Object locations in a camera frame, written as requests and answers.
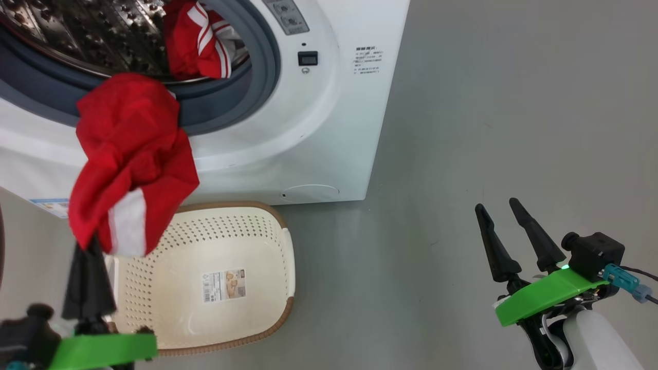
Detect cream perforated laundry basket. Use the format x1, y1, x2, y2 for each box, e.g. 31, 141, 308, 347
105, 201, 296, 357

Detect white front-load washing machine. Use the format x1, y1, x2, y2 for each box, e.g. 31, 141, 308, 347
0, 0, 411, 219

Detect black cable with teal plug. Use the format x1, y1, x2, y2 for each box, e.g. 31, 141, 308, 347
602, 264, 658, 305

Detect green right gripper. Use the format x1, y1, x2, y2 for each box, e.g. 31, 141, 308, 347
475, 198, 617, 370

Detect blue energy label sticker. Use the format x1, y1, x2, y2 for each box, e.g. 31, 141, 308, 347
30, 198, 70, 219

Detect red and white garment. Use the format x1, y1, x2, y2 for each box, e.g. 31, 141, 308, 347
68, 0, 252, 257

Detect printed paper product label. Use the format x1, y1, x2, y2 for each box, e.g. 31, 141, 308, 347
202, 268, 246, 304

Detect grey warning sticker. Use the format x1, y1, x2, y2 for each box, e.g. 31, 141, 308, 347
263, 0, 310, 35

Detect round white filter cover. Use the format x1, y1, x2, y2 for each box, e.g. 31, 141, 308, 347
282, 184, 340, 202

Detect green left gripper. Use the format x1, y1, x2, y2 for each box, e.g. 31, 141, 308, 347
49, 237, 158, 370

